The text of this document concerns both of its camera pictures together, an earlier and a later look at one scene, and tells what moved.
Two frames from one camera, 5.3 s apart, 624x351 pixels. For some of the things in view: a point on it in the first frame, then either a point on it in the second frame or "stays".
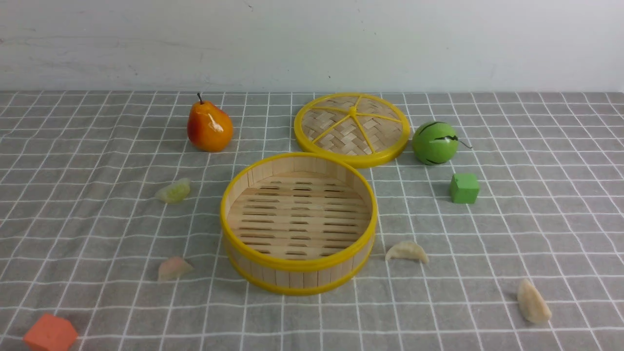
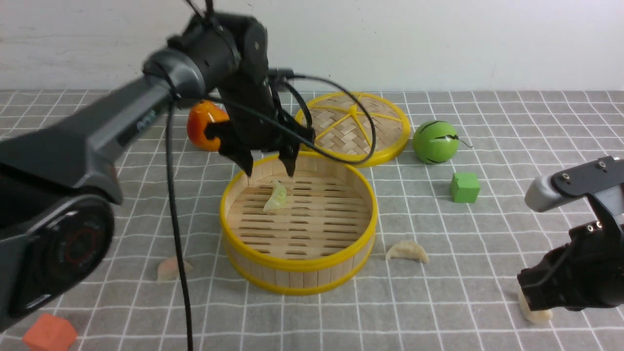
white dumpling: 531,304 stays
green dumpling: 173,192 to 277,199
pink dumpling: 172,268 stays
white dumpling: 407,249 stays
